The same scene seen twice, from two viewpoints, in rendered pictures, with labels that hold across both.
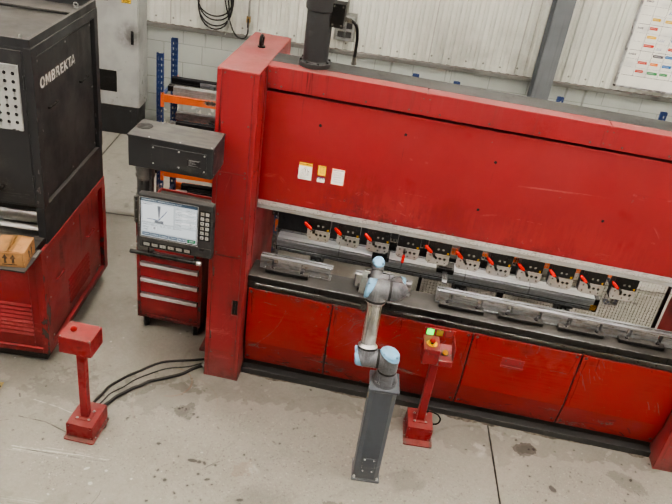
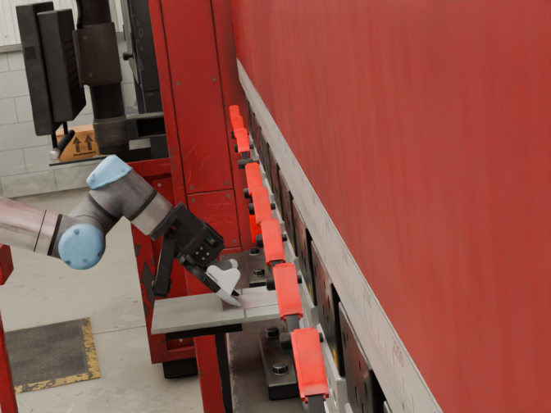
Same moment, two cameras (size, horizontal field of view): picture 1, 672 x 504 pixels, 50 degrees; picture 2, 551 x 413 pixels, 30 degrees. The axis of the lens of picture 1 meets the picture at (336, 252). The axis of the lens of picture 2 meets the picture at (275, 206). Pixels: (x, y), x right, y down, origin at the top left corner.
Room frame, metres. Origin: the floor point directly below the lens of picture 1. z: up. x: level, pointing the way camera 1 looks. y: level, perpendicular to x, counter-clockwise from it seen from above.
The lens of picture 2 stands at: (3.88, -2.15, 1.59)
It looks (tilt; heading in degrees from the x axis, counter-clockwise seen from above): 12 degrees down; 82
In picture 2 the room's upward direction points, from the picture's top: 6 degrees counter-clockwise
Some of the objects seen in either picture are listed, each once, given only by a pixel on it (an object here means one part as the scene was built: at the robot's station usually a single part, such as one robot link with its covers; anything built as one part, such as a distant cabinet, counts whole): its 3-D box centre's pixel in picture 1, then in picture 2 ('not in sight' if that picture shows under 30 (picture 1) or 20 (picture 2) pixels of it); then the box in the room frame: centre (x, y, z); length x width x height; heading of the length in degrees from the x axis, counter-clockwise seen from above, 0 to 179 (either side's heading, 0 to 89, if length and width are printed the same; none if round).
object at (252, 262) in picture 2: (287, 272); (257, 270); (4.15, 0.31, 0.89); 0.30 x 0.05 x 0.03; 85
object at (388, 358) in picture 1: (387, 359); not in sight; (3.32, -0.39, 0.94); 0.13 x 0.12 x 0.14; 90
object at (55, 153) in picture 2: (165, 253); (61, 134); (3.68, 1.02, 1.20); 0.45 x 0.03 x 0.08; 86
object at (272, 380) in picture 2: not in sight; (277, 360); (4.10, -0.33, 0.89); 0.30 x 0.05 x 0.03; 85
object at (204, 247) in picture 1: (178, 222); (56, 63); (3.70, 0.95, 1.42); 0.45 x 0.12 x 0.36; 86
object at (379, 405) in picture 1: (374, 428); not in sight; (3.32, -0.40, 0.39); 0.18 x 0.18 x 0.77; 1
